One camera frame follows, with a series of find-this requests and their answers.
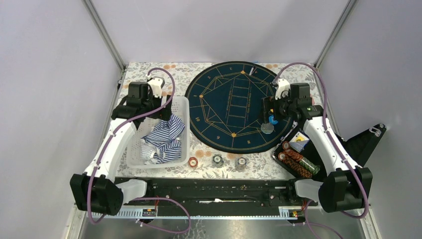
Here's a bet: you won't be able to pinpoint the blue small blind button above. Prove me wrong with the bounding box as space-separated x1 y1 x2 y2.
268 115 278 125

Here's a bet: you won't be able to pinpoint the clear dealer button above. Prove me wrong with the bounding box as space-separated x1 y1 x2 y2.
260 122 274 134

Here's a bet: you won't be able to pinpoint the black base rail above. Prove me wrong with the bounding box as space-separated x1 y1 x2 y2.
127 178 308 218

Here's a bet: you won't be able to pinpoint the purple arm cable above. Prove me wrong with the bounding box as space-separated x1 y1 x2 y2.
272 62 370 220
86 67 176 226

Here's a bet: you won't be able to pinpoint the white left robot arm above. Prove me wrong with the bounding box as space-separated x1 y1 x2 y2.
70 76 171 216

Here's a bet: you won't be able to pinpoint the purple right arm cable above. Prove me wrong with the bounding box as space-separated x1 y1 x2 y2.
272 62 370 220

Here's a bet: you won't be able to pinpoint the grey chip stack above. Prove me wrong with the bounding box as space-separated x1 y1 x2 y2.
235 157 247 172

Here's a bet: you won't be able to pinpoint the playing card deck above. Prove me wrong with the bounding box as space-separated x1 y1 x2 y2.
289 131 310 152

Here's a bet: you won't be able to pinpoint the red five chip stack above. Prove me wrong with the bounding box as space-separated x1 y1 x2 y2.
188 157 198 168

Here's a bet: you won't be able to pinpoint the blue white striped cloth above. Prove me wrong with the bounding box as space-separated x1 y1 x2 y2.
140 114 185 165

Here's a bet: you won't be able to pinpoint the black poker chip case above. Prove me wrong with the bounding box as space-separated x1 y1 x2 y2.
272 123 387 182

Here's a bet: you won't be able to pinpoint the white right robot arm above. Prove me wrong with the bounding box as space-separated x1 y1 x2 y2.
261 78 372 219

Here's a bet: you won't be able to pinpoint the round dark poker mat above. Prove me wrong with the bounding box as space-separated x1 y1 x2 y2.
185 61 293 154

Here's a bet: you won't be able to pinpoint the red chip rows in case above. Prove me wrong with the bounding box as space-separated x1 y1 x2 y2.
278 141 313 178

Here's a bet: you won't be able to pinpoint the white plastic laundry basket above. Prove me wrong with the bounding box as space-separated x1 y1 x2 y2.
126 96 190 169

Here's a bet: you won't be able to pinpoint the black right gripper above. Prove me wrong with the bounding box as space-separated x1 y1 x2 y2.
257 91 297 123

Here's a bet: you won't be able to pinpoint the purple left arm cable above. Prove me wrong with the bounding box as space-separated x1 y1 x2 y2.
86 67 176 226

